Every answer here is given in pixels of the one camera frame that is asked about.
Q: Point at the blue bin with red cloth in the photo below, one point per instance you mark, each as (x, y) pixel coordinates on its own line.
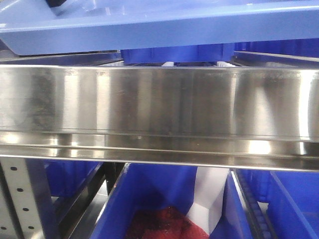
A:
(155, 186)

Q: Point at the stainless steel shelf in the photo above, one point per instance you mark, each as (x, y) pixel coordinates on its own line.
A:
(261, 111)

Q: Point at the blue bin upper right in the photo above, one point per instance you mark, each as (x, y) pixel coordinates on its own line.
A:
(296, 47)

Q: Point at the blue bin lower right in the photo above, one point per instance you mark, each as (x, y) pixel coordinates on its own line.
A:
(292, 199)

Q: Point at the red mesh cloth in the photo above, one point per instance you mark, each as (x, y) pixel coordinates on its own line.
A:
(167, 223)

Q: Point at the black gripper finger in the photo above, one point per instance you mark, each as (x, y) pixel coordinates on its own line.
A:
(55, 3)

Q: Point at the perforated metal shelf post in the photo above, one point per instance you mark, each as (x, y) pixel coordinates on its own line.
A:
(30, 193)

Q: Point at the blue bin upper middle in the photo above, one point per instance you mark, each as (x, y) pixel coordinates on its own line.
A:
(179, 54)

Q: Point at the blue bin lower left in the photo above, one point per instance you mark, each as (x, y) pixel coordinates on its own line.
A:
(66, 177)

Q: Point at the light blue plastic tray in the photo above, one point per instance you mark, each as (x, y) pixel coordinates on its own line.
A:
(31, 27)

